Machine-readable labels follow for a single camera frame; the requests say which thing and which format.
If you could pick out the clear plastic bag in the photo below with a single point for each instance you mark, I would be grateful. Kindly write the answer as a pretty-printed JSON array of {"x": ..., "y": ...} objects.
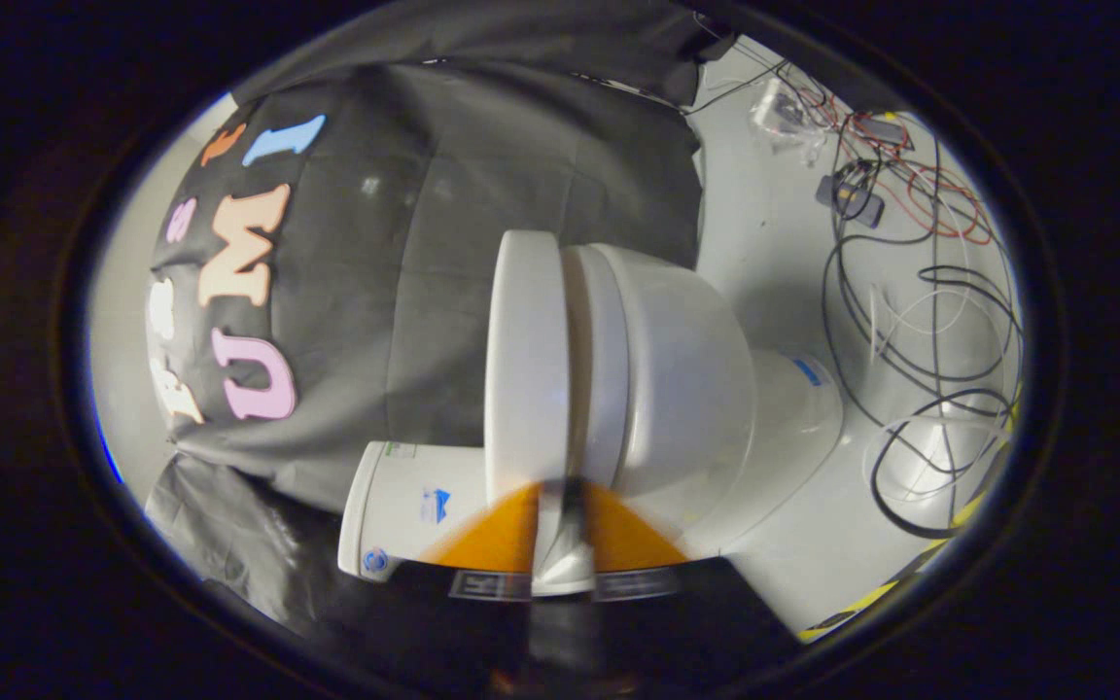
[{"x": 786, "y": 117}]

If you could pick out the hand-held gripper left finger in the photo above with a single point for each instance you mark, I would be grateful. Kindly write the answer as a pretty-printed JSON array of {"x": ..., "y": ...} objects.
[{"x": 463, "y": 632}]

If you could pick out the small black adapter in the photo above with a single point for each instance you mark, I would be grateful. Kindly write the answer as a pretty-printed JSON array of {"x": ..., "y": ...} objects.
[{"x": 852, "y": 194}]

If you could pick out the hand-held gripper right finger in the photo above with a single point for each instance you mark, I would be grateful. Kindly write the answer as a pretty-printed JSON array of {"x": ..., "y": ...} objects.
[{"x": 657, "y": 622}]

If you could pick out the yellow black floor tape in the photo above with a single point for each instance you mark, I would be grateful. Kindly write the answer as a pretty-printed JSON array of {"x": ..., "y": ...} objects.
[{"x": 871, "y": 598}]

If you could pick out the black backdrop cloth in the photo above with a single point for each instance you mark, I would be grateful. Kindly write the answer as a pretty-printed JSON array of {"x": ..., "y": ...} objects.
[{"x": 404, "y": 243}]

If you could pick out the white toilet lid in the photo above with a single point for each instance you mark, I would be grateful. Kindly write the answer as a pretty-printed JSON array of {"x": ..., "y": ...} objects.
[{"x": 521, "y": 369}]

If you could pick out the white toilet bowl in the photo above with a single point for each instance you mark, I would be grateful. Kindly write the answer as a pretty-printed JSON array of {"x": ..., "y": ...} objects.
[{"x": 696, "y": 369}]

